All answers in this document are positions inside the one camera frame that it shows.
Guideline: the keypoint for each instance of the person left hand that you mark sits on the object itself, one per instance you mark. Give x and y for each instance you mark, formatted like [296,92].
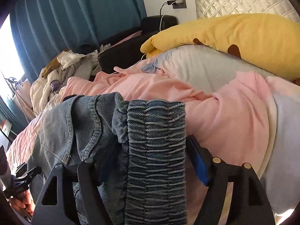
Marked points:
[25,202]

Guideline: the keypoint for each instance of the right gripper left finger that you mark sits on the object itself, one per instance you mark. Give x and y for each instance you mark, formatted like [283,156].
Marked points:
[56,203]

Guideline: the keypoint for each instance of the mustard yellow garment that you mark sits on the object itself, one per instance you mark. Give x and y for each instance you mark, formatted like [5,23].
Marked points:
[53,65]

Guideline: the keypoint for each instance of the window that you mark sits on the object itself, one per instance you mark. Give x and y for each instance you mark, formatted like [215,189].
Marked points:
[10,65]

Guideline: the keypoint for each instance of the white bed pillow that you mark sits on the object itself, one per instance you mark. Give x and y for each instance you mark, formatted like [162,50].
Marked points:
[202,67]

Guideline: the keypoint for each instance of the yellow plush pillow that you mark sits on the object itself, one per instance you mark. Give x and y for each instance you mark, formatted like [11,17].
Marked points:
[268,41]

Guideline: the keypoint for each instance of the pink cream bed duvet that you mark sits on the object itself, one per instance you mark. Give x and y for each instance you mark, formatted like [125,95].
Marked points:
[234,122]

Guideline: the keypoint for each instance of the grey denim jeans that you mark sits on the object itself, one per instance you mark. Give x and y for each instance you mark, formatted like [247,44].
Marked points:
[138,147]

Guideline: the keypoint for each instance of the beige hanging garment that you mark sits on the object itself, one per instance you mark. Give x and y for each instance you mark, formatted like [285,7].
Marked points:
[23,100]

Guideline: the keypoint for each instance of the wall socket with charger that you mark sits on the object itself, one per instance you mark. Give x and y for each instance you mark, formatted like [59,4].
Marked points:
[177,4]

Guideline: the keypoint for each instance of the purple sock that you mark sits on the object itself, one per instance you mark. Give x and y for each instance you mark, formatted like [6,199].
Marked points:
[55,85]

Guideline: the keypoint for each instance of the teal right curtain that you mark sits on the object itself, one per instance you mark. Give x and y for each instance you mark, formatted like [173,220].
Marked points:
[41,29]

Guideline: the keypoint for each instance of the garment steamer stand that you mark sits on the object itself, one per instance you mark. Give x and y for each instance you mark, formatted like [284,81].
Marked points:
[12,82]

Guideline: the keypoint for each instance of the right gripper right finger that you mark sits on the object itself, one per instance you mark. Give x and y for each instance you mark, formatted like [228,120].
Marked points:
[235,194]

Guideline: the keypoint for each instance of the teal curtain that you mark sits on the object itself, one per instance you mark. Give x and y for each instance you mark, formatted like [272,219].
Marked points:
[14,115]
[41,29]

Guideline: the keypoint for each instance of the cream puffer jacket pile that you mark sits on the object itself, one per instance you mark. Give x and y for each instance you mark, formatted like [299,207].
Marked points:
[72,65]

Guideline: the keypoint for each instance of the teal left curtain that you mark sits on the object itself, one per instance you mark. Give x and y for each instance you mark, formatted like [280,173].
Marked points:
[14,115]

